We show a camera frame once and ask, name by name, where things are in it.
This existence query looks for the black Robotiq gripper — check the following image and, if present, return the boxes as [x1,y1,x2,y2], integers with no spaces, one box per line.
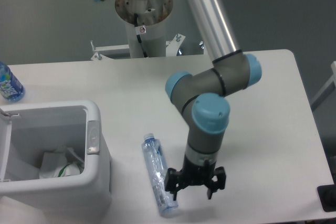
[165,155,226,201]

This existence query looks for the crushed clear plastic bottle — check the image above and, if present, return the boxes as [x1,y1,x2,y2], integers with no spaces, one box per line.
[141,133,178,218]

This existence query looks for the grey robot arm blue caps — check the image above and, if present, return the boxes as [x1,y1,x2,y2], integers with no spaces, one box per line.
[95,0,262,197]

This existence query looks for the white plastic trash can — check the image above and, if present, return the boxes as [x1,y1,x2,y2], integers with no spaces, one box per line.
[1,100,111,211]

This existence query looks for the black clamp at table edge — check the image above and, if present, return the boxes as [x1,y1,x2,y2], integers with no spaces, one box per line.
[317,184,335,212]

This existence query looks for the blue labelled water bottle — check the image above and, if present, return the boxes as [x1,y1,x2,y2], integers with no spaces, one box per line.
[1,62,25,102]

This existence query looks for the white metal table frame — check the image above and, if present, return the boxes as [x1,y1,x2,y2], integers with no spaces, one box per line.
[90,33,208,61]

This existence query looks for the black cable on pedestal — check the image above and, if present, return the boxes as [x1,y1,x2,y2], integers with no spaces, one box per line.
[133,12,149,58]

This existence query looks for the white frame at right edge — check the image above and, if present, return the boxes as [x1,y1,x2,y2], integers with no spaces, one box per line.
[310,61,335,111]

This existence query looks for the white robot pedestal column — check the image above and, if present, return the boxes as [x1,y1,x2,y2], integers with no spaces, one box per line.
[115,0,173,44]

